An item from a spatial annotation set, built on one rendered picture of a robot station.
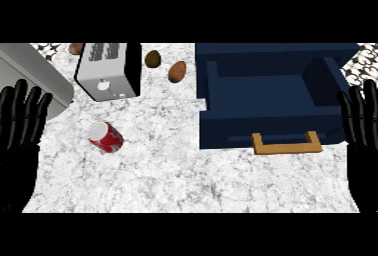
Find wooden drawer handle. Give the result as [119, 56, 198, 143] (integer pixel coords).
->
[250, 130, 325, 156]

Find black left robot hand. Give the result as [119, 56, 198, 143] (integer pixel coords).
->
[0, 78, 55, 214]

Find dark blue cabinet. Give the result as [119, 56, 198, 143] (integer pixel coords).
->
[195, 43, 362, 108]

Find silver toaster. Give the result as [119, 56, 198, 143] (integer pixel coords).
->
[73, 43, 144, 103]

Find small brown vegetable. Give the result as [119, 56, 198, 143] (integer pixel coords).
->
[68, 43, 86, 56]

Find dark blue drawer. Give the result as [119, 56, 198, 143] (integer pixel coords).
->
[198, 57, 358, 151]

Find grey appliance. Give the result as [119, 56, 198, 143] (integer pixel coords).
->
[0, 43, 76, 122]

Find olive green kiwi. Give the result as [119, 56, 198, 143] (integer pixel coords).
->
[144, 49, 163, 69]

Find brown potato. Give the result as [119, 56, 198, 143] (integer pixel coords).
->
[167, 61, 188, 84]

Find red and white can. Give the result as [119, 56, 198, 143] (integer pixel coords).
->
[88, 121, 126, 154]

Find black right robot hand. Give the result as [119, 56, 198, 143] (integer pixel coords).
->
[336, 79, 378, 214]

